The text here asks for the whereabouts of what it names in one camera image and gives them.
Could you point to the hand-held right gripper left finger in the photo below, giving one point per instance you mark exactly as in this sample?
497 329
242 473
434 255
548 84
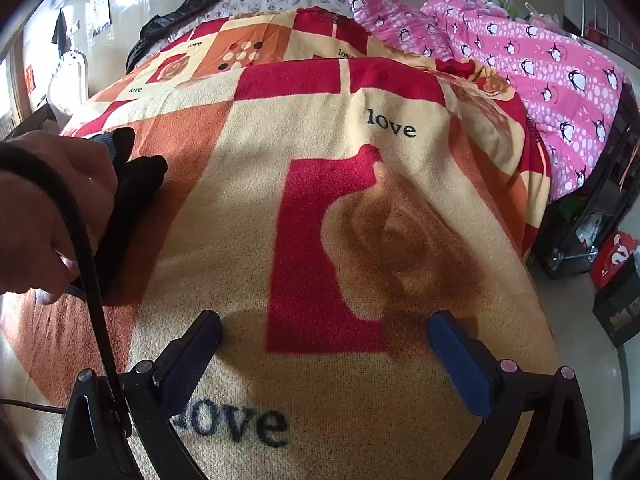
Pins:
192 360

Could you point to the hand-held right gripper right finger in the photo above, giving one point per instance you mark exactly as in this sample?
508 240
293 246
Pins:
457 365

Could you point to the black pants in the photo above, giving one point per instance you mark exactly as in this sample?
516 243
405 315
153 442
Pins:
130 190

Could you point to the person's left hand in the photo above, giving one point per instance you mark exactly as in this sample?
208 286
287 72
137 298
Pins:
50 200

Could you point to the dark cardboard box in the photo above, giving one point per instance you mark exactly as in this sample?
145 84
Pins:
620 315

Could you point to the red box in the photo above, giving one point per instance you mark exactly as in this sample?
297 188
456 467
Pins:
617 257

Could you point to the black wheeled rack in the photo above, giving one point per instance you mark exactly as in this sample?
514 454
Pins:
600 200

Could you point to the red orange printed blanket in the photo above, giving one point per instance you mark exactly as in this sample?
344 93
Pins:
320 110

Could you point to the dark wooden desk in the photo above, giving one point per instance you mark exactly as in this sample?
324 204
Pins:
27 120

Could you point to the pink penguin quilt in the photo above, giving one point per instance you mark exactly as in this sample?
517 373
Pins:
550 75

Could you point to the white chair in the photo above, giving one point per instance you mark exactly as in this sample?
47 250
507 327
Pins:
70 80

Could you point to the black jacket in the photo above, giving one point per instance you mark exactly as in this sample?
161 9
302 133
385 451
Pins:
170 15

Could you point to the hanging dark cloth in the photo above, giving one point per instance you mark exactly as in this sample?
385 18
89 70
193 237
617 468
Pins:
60 27

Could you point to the pink penguin pillow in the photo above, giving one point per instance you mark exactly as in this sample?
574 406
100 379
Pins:
385 10

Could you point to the green plastic bag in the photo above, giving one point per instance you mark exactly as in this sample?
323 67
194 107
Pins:
505 2

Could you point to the red paper wall sticker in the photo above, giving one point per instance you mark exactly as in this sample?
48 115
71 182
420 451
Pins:
29 76

